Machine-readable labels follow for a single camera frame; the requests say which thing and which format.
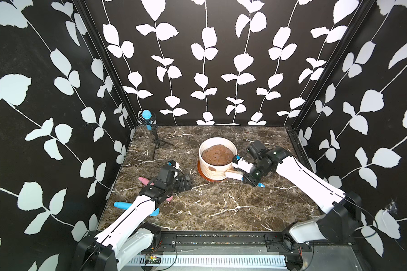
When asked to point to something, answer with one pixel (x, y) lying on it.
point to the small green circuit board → (150, 259)
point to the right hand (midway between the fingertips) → (243, 177)
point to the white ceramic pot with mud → (216, 156)
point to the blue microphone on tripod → (148, 118)
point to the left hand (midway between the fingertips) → (187, 178)
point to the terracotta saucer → (199, 170)
